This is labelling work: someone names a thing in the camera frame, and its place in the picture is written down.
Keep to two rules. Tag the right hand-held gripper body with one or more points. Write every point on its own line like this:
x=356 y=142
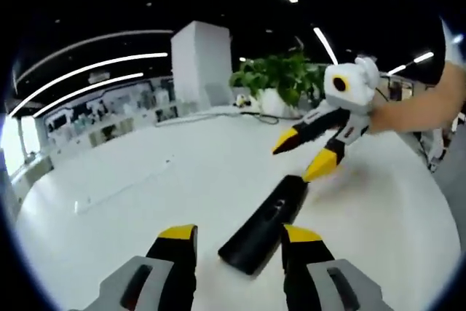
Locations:
x=358 y=92

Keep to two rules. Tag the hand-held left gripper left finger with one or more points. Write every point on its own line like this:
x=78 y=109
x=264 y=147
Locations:
x=145 y=282

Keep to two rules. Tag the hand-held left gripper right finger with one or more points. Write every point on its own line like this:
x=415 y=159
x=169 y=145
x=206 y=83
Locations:
x=316 y=282

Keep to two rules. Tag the black remote control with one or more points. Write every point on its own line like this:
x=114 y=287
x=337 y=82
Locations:
x=262 y=227

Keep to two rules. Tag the potted green plant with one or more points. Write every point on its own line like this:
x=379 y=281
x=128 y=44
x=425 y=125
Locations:
x=280 y=74

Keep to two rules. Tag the small toy figure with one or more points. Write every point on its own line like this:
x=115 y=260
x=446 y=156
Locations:
x=242 y=100

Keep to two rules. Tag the white display shelving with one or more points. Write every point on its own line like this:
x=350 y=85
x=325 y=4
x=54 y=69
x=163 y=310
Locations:
x=109 y=114

